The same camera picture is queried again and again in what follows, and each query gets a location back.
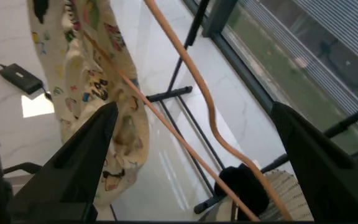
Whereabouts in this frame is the cream printed garment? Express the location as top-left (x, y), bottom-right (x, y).
top-left (26, 0), bottom-right (150, 208)

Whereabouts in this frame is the black power adapter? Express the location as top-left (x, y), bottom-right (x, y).
top-left (0, 63), bottom-right (45, 96)

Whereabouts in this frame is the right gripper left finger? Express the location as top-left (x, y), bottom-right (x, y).
top-left (6, 101), bottom-right (119, 222)

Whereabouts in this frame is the pink clothes hanger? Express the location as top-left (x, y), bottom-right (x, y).
top-left (82, 0), bottom-right (293, 222)

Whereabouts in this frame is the window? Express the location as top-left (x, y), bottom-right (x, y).
top-left (181, 0), bottom-right (358, 175)

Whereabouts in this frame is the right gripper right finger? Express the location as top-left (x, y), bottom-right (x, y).
top-left (270, 101), bottom-right (358, 222)

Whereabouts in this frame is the black garment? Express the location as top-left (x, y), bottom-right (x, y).
top-left (213, 164), bottom-right (270, 222)

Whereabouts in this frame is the white laundry basket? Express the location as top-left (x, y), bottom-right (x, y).
top-left (199, 169), bottom-right (315, 222)

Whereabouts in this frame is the black clothes rack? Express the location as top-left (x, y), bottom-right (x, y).
top-left (145, 0), bottom-right (358, 215)

